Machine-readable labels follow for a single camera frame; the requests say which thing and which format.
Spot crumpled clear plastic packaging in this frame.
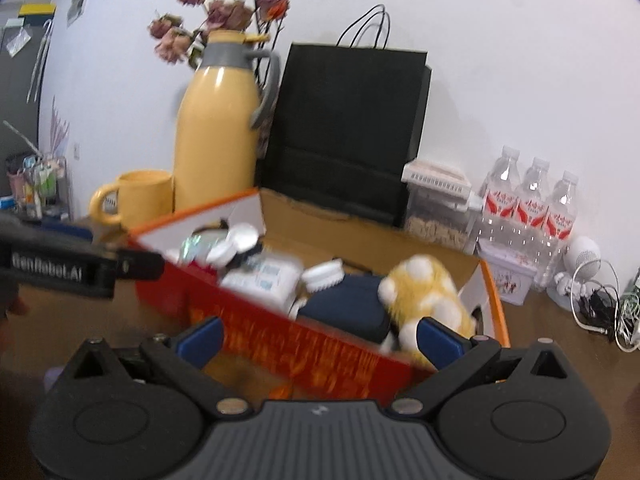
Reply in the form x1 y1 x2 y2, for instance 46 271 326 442
177 232 221 267

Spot yellow thermos jug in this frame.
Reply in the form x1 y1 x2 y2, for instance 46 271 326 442
172 30 282 214

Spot clear plastic food container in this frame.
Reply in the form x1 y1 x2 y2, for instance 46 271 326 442
402 185 484 254

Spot white printed tin box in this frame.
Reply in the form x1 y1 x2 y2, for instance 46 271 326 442
475 240 544 308

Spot wire desk organizer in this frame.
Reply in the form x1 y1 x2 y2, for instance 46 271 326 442
2 120 69 222

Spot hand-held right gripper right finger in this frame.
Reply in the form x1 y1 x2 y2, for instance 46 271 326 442
387 316 583 418

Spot navy blue pouch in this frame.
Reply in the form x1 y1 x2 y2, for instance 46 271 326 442
297 274 394 347

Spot dried rose bouquet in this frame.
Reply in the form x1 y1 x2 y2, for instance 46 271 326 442
147 0 292 88

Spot person's left hand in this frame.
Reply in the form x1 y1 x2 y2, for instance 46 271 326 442
0 280 29 319

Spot tangle of black white cables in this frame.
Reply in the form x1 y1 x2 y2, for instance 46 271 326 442
570 259 640 352

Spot red orange cardboard box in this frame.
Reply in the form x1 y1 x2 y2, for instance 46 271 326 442
127 187 512 402

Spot white robot figure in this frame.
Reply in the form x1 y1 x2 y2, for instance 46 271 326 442
546 236 604 312

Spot grey cabinet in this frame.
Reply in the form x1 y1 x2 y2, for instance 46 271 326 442
0 0 57 196

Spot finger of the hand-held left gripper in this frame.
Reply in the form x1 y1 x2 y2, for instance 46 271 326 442
0 210 96 247
112 249 166 282

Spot white wipes packet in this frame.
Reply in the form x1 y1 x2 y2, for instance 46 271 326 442
220 255 304 312

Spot yellow mug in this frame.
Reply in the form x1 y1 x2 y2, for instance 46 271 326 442
89 170 175 229

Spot purple wall decal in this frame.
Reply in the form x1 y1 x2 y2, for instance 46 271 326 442
49 96 71 159

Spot black paper bag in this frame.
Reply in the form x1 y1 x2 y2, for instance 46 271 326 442
260 4 432 229

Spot white flat card box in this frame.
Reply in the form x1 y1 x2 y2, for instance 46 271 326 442
401 158 472 197

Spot yellow white plush toy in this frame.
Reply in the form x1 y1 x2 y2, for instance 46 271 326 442
377 254 479 367

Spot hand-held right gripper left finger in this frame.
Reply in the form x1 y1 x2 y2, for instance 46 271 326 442
62 316 253 418

